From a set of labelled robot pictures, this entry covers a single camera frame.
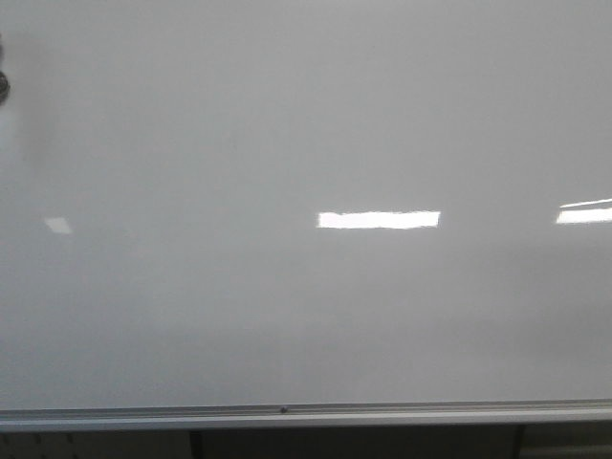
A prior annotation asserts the white whiteboard with aluminium frame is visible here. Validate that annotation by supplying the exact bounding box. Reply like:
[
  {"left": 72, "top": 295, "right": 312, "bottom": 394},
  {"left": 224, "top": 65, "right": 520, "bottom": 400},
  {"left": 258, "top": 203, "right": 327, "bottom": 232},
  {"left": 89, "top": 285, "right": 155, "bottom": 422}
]
[{"left": 1, "top": 1, "right": 611, "bottom": 432}]

